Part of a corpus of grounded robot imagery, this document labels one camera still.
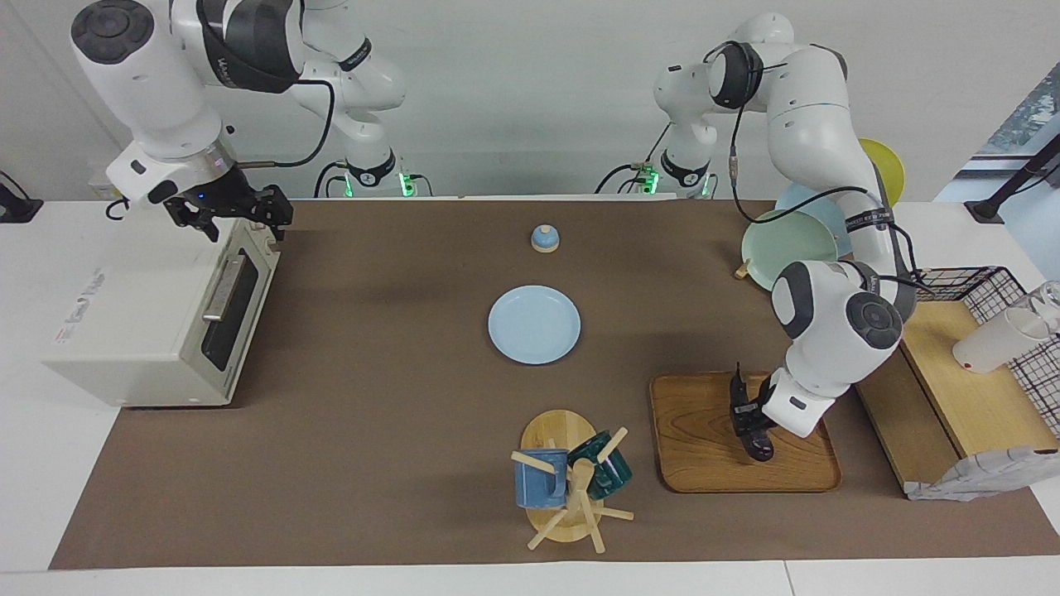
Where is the dark purple eggplant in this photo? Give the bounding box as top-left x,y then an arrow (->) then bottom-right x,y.
729,363 -> 775,462

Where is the oven door with glass window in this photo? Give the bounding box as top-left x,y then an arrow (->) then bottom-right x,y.
195,240 -> 281,406

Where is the white toaster oven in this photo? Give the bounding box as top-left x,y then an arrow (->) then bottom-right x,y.
41,203 -> 281,408

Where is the wooden serving tray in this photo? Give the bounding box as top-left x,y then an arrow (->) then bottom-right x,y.
648,372 -> 843,494

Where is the dark green mug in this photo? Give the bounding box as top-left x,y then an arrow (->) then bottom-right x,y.
567,430 -> 633,500

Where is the pale green plate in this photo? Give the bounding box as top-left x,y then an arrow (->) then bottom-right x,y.
740,209 -> 839,291

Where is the wooden mug tree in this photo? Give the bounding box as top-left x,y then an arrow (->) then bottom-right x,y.
510,409 -> 635,554

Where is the black table clamp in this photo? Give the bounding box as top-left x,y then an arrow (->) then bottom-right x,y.
0,170 -> 44,224

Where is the blue mug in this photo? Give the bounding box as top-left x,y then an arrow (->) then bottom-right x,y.
514,449 -> 570,509

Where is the light blue racked plate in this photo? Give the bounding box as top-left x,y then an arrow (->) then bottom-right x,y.
774,182 -> 854,257

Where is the wooden two-tier shelf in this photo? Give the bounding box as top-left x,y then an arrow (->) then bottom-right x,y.
853,300 -> 1060,497

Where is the white patterned cloth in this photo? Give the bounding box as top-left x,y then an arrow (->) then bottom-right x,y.
904,445 -> 1060,502

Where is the brown table mat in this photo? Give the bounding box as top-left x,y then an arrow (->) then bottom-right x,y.
48,199 -> 1060,570

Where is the white cup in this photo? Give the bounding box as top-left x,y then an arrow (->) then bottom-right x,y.
952,308 -> 1051,375

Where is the yellow plate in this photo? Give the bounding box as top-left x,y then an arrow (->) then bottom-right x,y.
857,137 -> 906,208

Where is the black stand with pole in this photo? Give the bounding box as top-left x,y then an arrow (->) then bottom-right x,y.
965,132 -> 1060,224

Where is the clear glass cup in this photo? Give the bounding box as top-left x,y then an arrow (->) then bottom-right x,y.
1023,280 -> 1060,336

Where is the black right base cable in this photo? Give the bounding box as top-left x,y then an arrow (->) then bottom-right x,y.
313,160 -> 349,199

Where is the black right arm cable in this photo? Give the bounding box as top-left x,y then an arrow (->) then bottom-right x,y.
236,79 -> 335,169

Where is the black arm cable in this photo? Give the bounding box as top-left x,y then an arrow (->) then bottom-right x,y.
236,79 -> 335,169
729,50 -> 937,299

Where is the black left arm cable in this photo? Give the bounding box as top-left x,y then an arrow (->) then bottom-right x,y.
729,50 -> 937,299

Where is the black wire basket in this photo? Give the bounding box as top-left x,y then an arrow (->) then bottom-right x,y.
909,266 -> 1060,440

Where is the window with grey frame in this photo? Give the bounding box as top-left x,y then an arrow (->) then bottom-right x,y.
977,62 -> 1060,179

